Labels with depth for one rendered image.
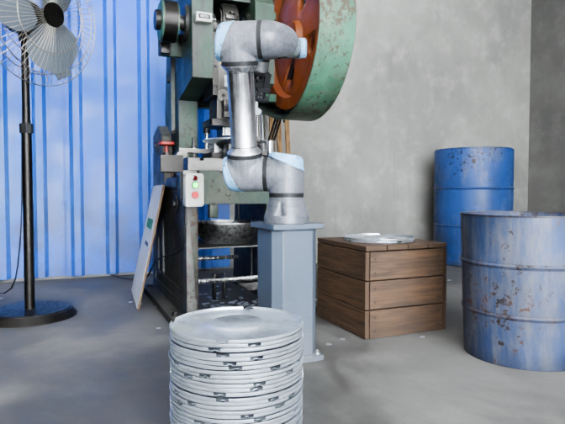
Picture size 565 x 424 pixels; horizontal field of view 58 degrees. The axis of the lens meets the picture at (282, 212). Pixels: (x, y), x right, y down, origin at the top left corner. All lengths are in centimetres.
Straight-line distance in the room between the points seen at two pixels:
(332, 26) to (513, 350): 146
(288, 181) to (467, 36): 354
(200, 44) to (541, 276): 164
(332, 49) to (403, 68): 218
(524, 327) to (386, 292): 51
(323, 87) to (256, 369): 162
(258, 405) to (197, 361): 15
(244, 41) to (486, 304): 113
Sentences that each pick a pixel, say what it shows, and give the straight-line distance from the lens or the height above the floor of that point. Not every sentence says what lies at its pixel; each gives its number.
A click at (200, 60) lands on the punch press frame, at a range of 238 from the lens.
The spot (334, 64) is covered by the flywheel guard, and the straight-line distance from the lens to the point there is 237.
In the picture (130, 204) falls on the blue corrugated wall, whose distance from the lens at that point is 352.
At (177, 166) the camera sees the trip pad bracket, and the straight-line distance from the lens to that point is 216.
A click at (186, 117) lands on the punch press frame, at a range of 263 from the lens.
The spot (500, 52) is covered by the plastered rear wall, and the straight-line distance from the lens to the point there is 523.
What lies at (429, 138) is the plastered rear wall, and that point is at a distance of 456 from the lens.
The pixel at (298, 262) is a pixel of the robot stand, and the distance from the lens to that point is 165.
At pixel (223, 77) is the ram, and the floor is 108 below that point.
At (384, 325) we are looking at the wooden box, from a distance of 202.
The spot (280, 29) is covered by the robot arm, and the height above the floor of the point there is 104.
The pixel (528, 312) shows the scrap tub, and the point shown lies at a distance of 176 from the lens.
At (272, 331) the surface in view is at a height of 26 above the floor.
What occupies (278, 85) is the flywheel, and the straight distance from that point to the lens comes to 286.
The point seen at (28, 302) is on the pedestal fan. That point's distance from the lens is 254.
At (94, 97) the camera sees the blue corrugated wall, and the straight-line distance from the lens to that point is 355.
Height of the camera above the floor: 55
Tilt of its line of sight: 2 degrees down
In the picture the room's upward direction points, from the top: straight up
